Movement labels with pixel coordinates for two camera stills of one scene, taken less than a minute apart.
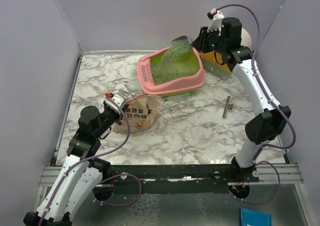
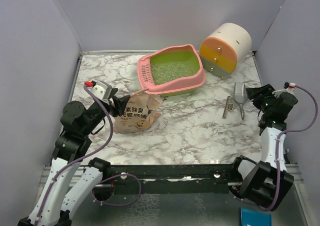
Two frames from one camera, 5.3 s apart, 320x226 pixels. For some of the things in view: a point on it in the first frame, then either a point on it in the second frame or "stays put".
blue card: x=249 y=217 stays put
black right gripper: x=203 y=36 -> x=258 y=94
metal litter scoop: x=185 y=40 -> x=240 y=96
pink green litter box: x=172 y=72 stays put
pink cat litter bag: x=142 y=111 stays put
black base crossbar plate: x=176 y=178 stays put
